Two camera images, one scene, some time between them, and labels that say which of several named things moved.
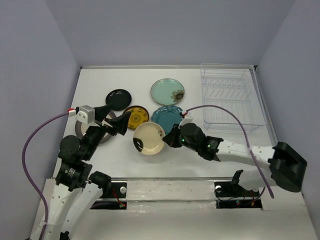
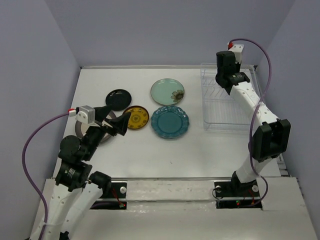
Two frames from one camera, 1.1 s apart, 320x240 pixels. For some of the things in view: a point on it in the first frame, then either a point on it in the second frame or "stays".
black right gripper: (171, 138) -> (238, 67)
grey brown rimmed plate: (81, 128) stays
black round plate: (119, 99) stays
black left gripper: (120, 123) stays
